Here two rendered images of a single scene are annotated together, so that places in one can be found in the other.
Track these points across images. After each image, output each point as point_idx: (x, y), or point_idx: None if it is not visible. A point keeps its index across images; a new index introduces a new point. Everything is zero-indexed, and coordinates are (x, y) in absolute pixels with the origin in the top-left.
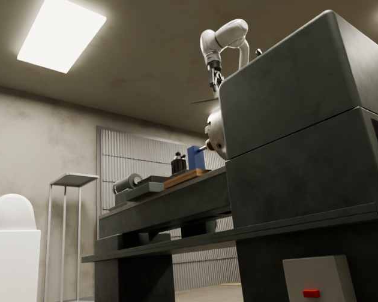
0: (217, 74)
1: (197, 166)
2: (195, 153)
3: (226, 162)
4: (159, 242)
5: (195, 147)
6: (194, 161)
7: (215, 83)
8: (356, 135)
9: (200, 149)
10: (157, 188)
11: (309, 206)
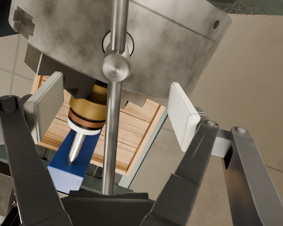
0: (166, 219)
1: (91, 141)
2: (84, 162)
3: None
4: (167, 117)
5: (77, 172)
6: (93, 152)
7: (205, 128)
8: None
9: (79, 152)
10: (118, 189)
11: None
